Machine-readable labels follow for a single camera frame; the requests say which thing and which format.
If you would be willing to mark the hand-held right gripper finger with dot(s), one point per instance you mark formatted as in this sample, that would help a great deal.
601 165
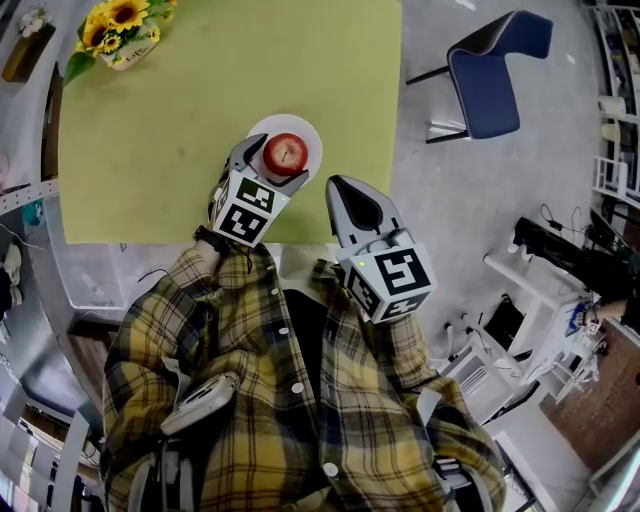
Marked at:
387 212
335 215

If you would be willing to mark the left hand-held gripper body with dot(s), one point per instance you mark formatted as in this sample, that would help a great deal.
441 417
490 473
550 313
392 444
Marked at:
242 215

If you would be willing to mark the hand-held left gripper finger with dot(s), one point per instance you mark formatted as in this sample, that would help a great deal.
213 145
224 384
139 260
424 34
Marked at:
242 155
295 185

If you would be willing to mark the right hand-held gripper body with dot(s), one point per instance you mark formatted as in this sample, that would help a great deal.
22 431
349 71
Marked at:
400 275

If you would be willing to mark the red apple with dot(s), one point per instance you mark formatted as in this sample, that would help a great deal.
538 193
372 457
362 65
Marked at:
285 154

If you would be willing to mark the white round plate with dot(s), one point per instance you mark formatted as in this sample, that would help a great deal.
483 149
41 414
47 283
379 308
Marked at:
310 137

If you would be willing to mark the person's left forearm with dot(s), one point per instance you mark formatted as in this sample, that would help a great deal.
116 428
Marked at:
207 260

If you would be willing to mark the person's right forearm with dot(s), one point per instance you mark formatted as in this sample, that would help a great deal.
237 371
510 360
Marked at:
400 355

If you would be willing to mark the table with green tablecloth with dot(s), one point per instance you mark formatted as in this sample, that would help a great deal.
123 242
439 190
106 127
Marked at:
165 150

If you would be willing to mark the black bag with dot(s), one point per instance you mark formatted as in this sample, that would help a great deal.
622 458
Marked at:
505 322

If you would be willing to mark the white swivel chair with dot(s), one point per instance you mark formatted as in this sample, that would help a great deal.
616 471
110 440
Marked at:
485 380

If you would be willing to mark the white desk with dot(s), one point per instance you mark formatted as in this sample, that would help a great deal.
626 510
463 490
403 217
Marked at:
545 320

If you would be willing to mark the blue chair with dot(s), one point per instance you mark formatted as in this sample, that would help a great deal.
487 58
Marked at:
487 95

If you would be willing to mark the clear plastic storage bin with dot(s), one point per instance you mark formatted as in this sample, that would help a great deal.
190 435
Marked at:
95 280

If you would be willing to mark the yellow plaid shirt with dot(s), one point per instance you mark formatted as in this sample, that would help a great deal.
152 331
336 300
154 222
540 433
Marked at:
300 410

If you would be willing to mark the sunflowers in white pot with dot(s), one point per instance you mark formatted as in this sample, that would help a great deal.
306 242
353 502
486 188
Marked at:
112 30

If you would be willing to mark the brown wooden panel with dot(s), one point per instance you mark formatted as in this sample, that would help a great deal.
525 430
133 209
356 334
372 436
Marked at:
51 135

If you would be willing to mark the brown wooden cabinet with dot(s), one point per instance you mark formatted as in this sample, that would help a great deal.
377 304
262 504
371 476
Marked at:
95 355

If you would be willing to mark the teal bag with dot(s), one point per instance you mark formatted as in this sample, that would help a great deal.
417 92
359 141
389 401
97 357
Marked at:
32 212

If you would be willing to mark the grey metal shelf rack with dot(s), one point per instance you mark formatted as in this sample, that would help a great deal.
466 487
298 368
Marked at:
27 194

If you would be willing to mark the brown wooden table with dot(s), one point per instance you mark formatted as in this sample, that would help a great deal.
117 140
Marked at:
600 400

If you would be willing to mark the wooden box with white flowers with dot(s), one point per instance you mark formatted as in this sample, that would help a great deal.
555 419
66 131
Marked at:
27 52

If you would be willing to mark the white storage shelves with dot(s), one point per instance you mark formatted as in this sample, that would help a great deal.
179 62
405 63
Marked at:
617 100

